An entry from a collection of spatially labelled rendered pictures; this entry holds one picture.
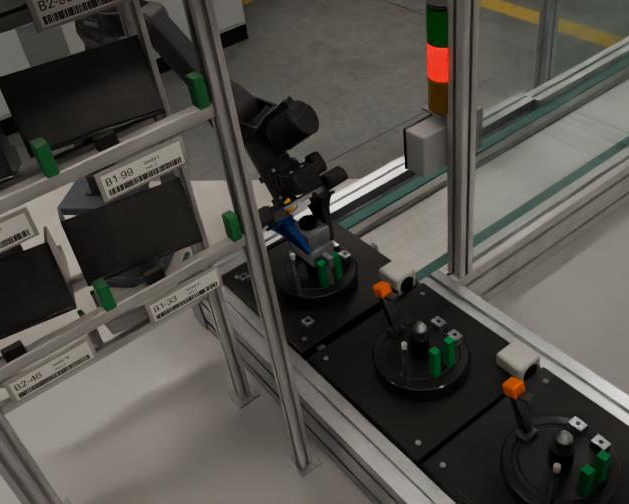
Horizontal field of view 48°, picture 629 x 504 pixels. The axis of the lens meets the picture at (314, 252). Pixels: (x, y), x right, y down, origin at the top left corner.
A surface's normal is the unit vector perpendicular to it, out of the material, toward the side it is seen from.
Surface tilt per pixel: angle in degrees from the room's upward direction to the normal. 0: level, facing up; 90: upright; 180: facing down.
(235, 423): 0
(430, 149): 90
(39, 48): 90
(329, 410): 0
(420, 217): 0
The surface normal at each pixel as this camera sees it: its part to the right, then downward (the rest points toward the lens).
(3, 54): 0.58, 0.47
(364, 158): -0.12, -0.75
